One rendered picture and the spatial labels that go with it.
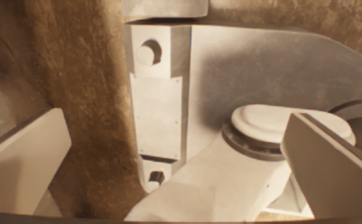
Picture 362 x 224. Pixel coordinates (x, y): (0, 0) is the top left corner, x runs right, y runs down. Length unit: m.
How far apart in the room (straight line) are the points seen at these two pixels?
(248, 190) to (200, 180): 0.07
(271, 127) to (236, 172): 0.09
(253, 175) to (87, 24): 0.65
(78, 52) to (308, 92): 0.70
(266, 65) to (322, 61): 0.11
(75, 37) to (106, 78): 0.17
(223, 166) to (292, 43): 0.28
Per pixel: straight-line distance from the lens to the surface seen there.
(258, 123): 0.35
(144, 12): 0.44
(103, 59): 0.75
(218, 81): 0.47
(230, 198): 0.29
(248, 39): 0.45
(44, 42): 0.88
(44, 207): 0.52
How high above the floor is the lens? 0.61
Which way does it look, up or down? 59 degrees down
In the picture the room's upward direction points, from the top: 157 degrees counter-clockwise
